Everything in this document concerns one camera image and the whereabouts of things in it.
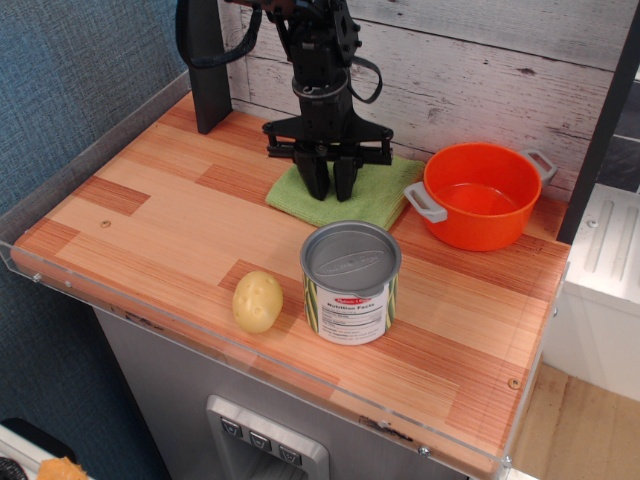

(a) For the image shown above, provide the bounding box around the orange object bottom left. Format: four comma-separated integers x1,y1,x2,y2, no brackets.
36,457,89,480

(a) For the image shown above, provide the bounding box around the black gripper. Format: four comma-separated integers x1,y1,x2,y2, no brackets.
263,82,393,202

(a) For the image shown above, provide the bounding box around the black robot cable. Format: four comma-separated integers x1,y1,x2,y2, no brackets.
174,0,263,71

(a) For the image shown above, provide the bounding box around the grey toy fridge cabinet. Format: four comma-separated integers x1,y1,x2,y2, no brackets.
96,311,463,479

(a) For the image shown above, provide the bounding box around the yellow toy potato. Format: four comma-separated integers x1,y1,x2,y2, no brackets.
232,271,284,334

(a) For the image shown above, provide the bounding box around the toy tin can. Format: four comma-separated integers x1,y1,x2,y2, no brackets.
300,220,402,346

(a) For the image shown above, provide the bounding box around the dark grey right post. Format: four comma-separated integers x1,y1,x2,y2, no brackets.
556,2,639,244

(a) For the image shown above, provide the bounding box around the green towel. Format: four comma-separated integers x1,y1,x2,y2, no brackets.
266,157,425,230

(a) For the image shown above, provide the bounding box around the orange pot with grey handles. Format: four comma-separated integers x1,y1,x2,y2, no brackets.
404,142,557,252

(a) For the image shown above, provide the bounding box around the dark grey left post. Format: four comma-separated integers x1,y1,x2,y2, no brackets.
175,0,232,134

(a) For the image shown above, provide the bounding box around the silver dispenser panel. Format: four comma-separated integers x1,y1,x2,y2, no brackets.
206,395,331,479

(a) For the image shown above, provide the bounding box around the dark grey post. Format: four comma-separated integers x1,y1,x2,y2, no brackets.
556,2,639,244
175,0,232,134

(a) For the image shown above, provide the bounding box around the white toy sink unit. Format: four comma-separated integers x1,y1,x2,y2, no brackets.
543,185,639,401

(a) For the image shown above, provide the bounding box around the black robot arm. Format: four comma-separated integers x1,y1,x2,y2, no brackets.
229,1,393,201

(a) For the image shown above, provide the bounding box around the clear acrylic edge guard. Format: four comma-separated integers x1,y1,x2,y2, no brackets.
2,76,568,479

